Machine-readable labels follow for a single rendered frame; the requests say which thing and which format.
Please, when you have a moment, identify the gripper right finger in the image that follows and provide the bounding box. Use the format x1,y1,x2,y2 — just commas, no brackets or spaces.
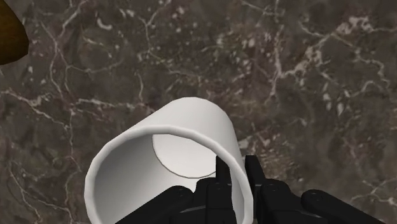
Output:
244,155,387,224

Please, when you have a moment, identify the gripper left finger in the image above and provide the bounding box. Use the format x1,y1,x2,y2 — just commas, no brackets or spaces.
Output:
115,155,238,224

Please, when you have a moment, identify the white cup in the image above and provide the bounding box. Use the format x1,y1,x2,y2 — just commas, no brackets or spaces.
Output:
83,96,254,224

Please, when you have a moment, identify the brown rounded object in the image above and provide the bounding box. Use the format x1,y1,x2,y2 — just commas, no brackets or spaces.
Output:
0,0,31,66

